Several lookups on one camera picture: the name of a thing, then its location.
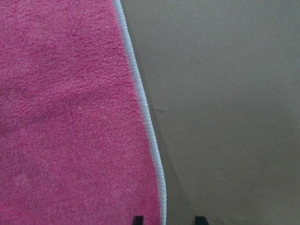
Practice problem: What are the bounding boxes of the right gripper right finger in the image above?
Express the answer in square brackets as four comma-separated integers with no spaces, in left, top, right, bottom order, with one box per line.
[195,216,208,225]

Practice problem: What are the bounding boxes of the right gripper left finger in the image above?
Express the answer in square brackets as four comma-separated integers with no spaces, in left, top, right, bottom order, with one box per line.
[132,216,143,225]

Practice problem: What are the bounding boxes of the pink towel with white edging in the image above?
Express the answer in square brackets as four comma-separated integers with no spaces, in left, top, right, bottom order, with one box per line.
[0,0,166,225]

